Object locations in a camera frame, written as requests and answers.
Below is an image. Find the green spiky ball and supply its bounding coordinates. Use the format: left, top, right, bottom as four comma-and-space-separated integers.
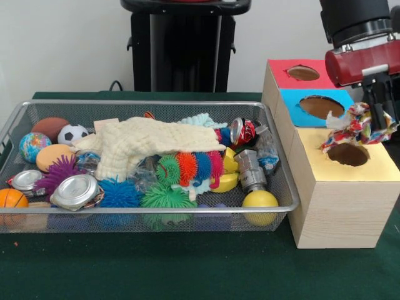
139, 181, 198, 229

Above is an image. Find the globe print ball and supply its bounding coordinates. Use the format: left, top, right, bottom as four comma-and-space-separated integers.
19, 132, 53, 164

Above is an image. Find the yellow ball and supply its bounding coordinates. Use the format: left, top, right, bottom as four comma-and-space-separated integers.
242, 189, 280, 226

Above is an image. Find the white colourful patterned cloth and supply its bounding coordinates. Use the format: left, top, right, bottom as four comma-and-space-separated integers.
318, 102, 399, 154

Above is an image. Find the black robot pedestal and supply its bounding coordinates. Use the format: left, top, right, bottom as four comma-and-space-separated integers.
120, 0, 253, 93

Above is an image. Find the blue spiky ball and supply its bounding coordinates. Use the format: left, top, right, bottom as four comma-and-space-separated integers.
98, 176, 144, 209

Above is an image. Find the cream knitted cloth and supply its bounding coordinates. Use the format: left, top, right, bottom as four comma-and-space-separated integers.
71, 116, 227, 182

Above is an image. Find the purple spiky toy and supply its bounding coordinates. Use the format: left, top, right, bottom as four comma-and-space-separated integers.
32, 154, 83, 197

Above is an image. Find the dark green table cloth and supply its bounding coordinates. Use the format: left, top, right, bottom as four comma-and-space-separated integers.
0, 91, 400, 300

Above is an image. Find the peach foam ball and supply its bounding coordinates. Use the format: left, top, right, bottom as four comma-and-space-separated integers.
35, 144, 76, 173

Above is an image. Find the multicolour spiky caterpillar toy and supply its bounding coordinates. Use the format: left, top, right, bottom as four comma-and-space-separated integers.
155, 149, 226, 189

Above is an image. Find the wooden box with three holes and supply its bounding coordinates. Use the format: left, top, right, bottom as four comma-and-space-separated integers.
261, 58, 400, 249

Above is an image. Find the crushed silver can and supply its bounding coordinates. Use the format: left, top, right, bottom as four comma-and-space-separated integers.
49, 173, 105, 212

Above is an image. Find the small soccer ball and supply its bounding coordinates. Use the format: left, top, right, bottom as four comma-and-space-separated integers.
57, 124, 89, 146

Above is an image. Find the silver mesh bin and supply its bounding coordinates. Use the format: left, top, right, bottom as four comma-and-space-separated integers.
0, 99, 301, 234

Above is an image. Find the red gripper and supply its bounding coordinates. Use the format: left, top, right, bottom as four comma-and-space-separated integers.
324, 40, 400, 132

